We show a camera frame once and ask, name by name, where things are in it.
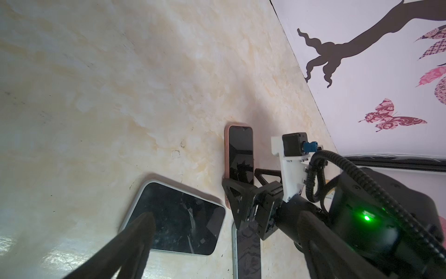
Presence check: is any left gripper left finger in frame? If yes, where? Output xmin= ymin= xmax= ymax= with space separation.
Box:
xmin=66 ymin=213 xmax=156 ymax=279

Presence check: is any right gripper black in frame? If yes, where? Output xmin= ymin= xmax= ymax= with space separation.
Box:
xmin=222 ymin=168 xmax=283 ymax=240

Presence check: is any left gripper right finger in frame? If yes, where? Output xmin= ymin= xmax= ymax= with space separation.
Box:
xmin=297 ymin=212 xmax=386 ymax=279

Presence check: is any black smartphone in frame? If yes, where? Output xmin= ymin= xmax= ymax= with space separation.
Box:
xmin=228 ymin=126 xmax=255 ymax=186

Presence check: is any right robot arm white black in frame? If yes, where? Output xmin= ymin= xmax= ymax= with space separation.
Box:
xmin=222 ymin=173 xmax=446 ymax=279

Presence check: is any black phone white case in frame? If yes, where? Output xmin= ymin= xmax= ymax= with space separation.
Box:
xmin=119 ymin=179 xmax=226 ymax=256

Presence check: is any black phone clear case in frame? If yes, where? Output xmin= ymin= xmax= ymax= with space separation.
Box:
xmin=232 ymin=223 xmax=261 ymax=279

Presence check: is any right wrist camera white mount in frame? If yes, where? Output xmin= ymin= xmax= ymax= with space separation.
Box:
xmin=271 ymin=132 xmax=318 ymax=202

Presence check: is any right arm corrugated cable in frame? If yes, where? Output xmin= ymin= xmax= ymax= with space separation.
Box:
xmin=304 ymin=149 xmax=446 ymax=259

